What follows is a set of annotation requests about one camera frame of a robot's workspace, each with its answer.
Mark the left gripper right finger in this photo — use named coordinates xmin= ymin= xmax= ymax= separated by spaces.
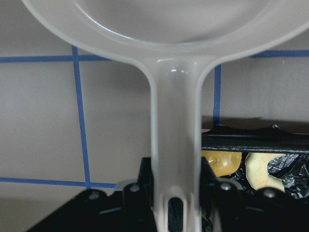
xmin=199 ymin=157 xmax=222 ymax=232

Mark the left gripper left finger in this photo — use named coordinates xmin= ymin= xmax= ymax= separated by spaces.
xmin=137 ymin=157 xmax=156 ymax=232

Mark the beige plastic dustpan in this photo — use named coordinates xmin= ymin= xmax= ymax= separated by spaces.
xmin=24 ymin=0 xmax=309 ymax=232

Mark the black trash bag liner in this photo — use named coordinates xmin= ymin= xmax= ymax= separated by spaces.
xmin=201 ymin=125 xmax=309 ymax=201

